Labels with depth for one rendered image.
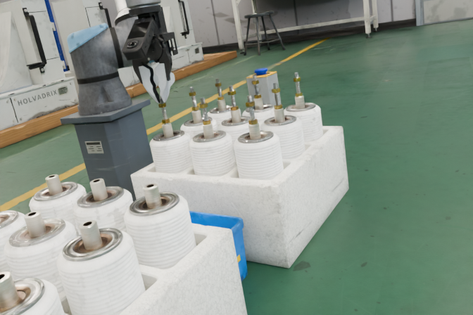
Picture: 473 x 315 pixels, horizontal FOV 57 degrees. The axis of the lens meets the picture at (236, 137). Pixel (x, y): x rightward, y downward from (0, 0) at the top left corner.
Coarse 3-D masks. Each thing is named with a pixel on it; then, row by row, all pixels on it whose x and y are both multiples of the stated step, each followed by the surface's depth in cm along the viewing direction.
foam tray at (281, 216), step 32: (288, 160) 95; (320, 160) 101; (192, 192) 94; (224, 192) 90; (256, 192) 85; (288, 192) 86; (320, 192) 101; (256, 224) 88; (288, 224) 87; (320, 224) 101; (256, 256) 91; (288, 256) 87
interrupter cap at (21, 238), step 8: (48, 224) 64; (56, 224) 63; (64, 224) 63; (16, 232) 63; (24, 232) 63; (48, 232) 62; (56, 232) 61; (16, 240) 60; (24, 240) 60; (32, 240) 60; (40, 240) 59
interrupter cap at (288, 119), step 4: (284, 116) 103; (288, 116) 102; (292, 116) 101; (268, 120) 101; (272, 120) 101; (288, 120) 99; (292, 120) 97; (268, 124) 98; (272, 124) 97; (276, 124) 97; (280, 124) 96; (284, 124) 96
